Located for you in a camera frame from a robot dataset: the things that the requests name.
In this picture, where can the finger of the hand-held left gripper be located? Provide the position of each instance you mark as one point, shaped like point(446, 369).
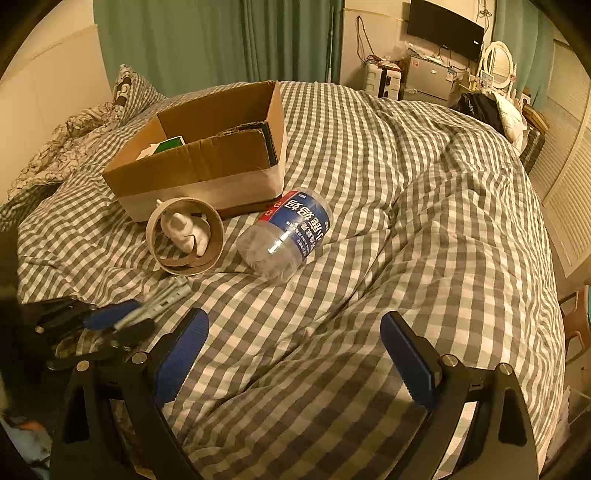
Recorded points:
point(134, 330)
point(111, 316)

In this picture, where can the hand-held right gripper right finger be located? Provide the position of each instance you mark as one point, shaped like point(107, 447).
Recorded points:
point(411, 360)

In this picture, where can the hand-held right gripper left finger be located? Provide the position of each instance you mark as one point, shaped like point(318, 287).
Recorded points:
point(182, 355)

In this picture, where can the grey pen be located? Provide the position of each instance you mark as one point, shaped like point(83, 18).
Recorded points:
point(161, 297)

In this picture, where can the cardboard tape roll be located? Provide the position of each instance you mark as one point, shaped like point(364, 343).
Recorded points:
point(218, 240)

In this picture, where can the clear bottle with blue label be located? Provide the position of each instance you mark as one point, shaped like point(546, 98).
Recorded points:
point(300, 221)

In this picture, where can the brown cardboard box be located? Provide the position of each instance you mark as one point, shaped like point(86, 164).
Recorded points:
point(207, 157)

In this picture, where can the white figurine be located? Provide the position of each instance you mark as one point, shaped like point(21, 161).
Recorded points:
point(180, 228)

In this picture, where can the grey checkered blanket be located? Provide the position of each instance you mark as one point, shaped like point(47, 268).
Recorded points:
point(369, 207)

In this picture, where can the wooden chair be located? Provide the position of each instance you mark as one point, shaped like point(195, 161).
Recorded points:
point(577, 323)

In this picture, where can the green packet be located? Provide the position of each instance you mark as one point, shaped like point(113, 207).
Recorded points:
point(171, 144)

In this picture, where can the floral printed quilt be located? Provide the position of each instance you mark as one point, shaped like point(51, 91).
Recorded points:
point(60, 138)

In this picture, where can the checkered pillow with dots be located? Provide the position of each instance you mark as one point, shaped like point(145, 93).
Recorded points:
point(131, 90)

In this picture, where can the dark checkered suitcase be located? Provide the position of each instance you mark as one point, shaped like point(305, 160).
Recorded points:
point(532, 145)

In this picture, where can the white louvre door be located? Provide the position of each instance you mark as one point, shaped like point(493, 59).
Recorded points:
point(568, 161)

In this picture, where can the black clothing pile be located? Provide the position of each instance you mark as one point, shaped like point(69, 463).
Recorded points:
point(480, 110)

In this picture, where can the white cloth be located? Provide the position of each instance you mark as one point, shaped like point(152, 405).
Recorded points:
point(512, 115)

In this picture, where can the white suitcase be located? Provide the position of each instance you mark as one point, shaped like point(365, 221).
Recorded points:
point(381, 81)

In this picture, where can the silver small fridge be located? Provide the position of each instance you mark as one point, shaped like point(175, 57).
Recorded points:
point(429, 78)

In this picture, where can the wide green curtain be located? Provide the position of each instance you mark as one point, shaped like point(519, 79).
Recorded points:
point(184, 41)

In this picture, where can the white oval mirror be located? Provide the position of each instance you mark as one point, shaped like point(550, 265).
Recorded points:
point(497, 62)

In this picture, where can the white pole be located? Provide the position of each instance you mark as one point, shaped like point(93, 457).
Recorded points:
point(330, 46)

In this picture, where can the black flat television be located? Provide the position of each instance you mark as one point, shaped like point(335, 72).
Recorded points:
point(443, 27)

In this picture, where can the narrow green curtain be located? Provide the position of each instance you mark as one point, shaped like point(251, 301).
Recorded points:
point(517, 41)

